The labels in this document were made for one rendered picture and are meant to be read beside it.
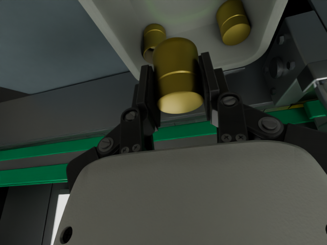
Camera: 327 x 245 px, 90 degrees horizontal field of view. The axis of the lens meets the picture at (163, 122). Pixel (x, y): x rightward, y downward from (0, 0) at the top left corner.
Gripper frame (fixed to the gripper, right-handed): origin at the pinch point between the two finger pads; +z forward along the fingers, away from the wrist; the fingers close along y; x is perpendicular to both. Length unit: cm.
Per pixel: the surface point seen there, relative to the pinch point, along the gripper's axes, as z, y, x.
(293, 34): 9.5, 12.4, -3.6
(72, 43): 18.9, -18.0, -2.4
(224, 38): 12.6, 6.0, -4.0
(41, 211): -1, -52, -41
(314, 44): 7.7, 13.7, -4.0
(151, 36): 14.1, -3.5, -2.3
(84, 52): 19.5, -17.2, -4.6
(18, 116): 15.7, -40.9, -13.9
